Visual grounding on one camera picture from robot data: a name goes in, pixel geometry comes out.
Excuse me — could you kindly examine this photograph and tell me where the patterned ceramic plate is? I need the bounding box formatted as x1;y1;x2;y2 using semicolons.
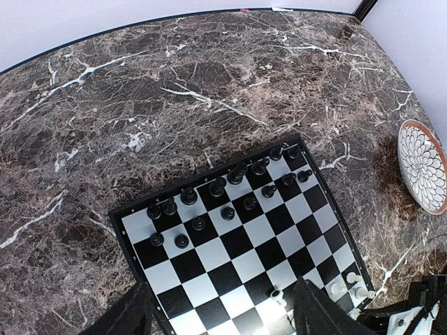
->
397;119;446;215

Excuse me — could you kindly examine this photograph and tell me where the black grey chessboard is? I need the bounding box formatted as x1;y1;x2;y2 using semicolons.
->
109;135;374;334

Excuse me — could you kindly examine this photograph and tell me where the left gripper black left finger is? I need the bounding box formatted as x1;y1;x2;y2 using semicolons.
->
80;281;154;335

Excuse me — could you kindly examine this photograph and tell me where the white pawn h file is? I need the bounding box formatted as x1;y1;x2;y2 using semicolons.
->
346;271;362;284

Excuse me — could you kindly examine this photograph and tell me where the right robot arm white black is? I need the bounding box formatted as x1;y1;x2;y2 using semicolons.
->
351;274;446;334

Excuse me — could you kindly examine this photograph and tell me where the right black frame post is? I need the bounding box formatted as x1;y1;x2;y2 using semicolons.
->
353;0;378;22

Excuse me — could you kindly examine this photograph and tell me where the white lying small piece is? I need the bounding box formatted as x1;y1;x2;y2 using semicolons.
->
270;289;287;308

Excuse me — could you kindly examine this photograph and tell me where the white rook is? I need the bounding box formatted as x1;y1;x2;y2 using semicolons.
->
355;287;376;299

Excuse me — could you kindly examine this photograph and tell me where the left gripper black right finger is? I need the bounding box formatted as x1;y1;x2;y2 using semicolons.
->
293;277;374;335

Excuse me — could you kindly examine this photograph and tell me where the white pawn g file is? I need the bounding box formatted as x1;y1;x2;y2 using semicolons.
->
330;282;348;295

